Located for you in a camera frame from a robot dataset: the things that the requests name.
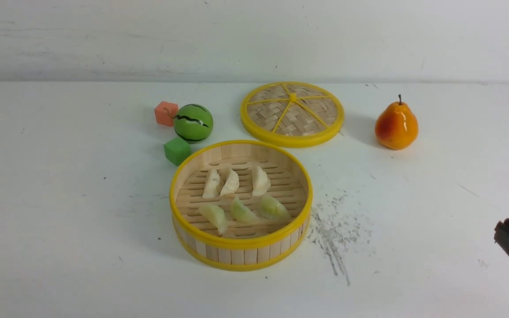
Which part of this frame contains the pale green dumpling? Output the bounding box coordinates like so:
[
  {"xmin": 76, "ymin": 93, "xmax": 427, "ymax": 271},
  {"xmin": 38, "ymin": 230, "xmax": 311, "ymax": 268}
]
[
  {"xmin": 198, "ymin": 204, "xmax": 228, "ymax": 235},
  {"xmin": 230, "ymin": 196, "xmax": 258, "ymax": 224},
  {"xmin": 259, "ymin": 194, "xmax": 291, "ymax": 220}
]

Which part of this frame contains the white dumpling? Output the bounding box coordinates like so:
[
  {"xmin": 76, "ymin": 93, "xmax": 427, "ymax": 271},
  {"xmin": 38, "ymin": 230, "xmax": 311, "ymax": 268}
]
[
  {"xmin": 252, "ymin": 166, "xmax": 271, "ymax": 197},
  {"xmin": 202, "ymin": 168, "xmax": 220, "ymax": 199},
  {"xmin": 220, "ymin": 167, "xmax": 239, "ymax": 197}
]

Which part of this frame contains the woven bamboo steamer lid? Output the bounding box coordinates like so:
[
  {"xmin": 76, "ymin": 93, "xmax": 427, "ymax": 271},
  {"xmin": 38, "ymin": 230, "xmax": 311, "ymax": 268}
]
[{"xmin": 239, "ymin": 81, "xmax": 345, "ymax": 148}]

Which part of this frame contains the yellow rimmed bamboo steamer tray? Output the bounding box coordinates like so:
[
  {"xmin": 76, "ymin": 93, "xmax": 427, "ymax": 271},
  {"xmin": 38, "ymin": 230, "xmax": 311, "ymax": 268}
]
[{"xmin": 169, "ymin": 140, "xmax": 313, "ymax": 271}]

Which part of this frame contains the orange yellow toy pear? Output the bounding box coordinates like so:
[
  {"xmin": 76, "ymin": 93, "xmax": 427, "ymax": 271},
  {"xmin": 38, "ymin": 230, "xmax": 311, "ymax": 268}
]
[{"xmin": 374, "ymin": 94, "xmax": 419, "ymax": 151}]

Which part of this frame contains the green foam cube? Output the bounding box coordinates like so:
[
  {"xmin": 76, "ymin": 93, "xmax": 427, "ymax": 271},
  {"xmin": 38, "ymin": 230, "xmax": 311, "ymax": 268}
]
[{"xmin": 163, "ymin": 137, "xmax": 192, "ymax": 167}]

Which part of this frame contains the orange foam cube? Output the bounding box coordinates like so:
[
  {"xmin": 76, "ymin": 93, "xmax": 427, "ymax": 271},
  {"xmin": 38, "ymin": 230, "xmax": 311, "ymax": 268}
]
[{"xmin": 154, "ymin": 101, "xmax": 179, "ymax": 127}]

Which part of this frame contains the green toy watermelon ball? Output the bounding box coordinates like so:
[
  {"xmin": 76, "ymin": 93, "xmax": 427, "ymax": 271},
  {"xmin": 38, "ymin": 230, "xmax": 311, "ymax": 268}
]
[{"xmin": 174, "ymin": 103, "xmax": 213, "ymax": 144}]

